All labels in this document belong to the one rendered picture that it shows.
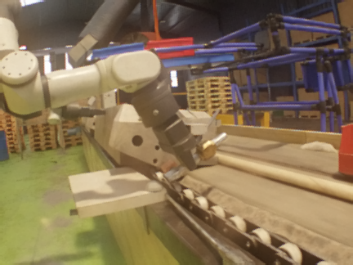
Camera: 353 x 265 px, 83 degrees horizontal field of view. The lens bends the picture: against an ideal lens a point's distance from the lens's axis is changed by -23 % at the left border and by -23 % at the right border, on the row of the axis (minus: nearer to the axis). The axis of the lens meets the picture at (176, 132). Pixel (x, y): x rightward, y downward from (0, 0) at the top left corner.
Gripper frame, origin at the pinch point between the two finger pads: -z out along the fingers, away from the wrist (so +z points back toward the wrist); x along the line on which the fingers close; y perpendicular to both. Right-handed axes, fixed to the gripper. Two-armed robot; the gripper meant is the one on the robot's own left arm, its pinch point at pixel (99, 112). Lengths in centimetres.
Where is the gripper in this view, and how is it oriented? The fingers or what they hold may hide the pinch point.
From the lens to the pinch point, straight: 123.1
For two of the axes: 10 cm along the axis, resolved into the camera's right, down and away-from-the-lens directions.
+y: 0.6, -10.0, -0.4
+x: 4.0, 0.7, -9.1
